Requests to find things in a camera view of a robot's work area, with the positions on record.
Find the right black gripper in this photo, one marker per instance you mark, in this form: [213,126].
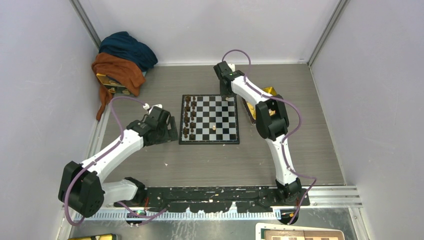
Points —
[226,94]

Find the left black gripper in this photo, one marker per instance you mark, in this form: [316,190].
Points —
[170,135]

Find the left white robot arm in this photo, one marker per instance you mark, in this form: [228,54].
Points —
[83,187]

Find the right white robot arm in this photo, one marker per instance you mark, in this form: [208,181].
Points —
[271,121]

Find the dark wooden chess pieces row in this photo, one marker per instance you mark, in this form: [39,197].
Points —
[189,117]

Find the wooden board corner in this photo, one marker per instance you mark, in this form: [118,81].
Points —
[267,231]

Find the black and white chessboard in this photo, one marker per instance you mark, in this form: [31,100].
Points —
[213,109]

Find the orange cloth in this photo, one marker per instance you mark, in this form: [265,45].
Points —
[126,72]

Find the yellow patterned box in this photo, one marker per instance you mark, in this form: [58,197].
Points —
[112,85]

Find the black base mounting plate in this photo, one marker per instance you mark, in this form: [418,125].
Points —
[247,199]

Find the dark blue cloth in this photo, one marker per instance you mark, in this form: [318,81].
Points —
[123,45]

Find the gold tin lid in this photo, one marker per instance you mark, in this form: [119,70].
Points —
[108,236]

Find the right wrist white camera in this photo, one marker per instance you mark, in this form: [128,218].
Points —
[232,67]

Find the wrist white camera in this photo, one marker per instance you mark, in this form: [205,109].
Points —
[232,67]
[155,107]

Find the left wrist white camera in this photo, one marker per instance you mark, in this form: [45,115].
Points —
[155,107]

